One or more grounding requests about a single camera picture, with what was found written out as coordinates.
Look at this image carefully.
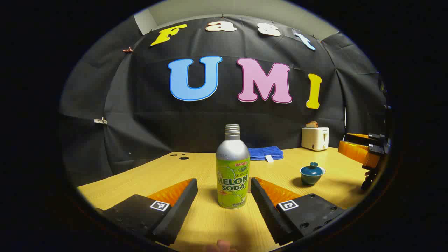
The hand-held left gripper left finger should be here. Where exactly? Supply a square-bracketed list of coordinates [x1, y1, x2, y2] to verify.
[95, 178, 198, 246]

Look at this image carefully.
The black backdrop cloth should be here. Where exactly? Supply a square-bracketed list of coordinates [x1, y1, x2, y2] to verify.
[59, 14, 389, 186]

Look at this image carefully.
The white toaster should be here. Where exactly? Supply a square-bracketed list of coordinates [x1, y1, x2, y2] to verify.
[302, 127, 329, 152]

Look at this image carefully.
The teal teacup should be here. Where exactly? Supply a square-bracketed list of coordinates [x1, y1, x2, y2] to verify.
[300, 167, 326, 186]

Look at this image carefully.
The teal teacup lid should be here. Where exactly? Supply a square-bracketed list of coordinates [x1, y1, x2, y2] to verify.
[302, 162, 324, 175]

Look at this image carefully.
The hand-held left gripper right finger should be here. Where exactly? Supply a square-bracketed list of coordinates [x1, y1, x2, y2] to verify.
[250, 177, 347, 246]

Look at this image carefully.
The silver green water bottle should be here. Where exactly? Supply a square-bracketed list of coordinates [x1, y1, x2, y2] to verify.
[216, 124, 250, 210]

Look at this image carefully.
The blue folded towel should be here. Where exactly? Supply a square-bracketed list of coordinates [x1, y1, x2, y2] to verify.
[248, 146, 284, 163]

